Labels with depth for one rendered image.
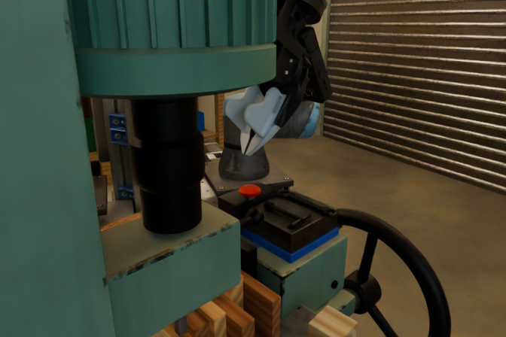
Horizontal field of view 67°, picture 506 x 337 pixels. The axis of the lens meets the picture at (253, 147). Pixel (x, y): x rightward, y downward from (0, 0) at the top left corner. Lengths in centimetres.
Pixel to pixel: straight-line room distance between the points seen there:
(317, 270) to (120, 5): 40
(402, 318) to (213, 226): 166
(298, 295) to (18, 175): 38
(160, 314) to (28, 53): 22
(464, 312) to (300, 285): 163
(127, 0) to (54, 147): 9
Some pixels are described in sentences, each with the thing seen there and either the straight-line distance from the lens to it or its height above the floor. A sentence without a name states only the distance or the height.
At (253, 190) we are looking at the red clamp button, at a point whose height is 102.
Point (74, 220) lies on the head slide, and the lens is 23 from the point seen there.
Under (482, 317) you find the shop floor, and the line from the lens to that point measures 210.
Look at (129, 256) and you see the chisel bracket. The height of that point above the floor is 107.
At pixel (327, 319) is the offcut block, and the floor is 93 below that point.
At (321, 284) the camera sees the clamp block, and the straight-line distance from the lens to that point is 54.
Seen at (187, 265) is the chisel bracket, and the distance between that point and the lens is 33.
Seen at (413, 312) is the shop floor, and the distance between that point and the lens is 200.
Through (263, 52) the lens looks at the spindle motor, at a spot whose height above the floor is 122.
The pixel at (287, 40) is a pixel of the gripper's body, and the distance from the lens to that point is 47.
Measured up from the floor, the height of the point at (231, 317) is 95.
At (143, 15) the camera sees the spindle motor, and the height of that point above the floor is 124.
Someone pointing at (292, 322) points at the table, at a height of 90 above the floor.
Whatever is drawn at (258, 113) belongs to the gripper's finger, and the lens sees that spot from 47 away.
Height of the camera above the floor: 124
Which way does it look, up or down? 18 degrees down
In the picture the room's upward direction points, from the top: straight up
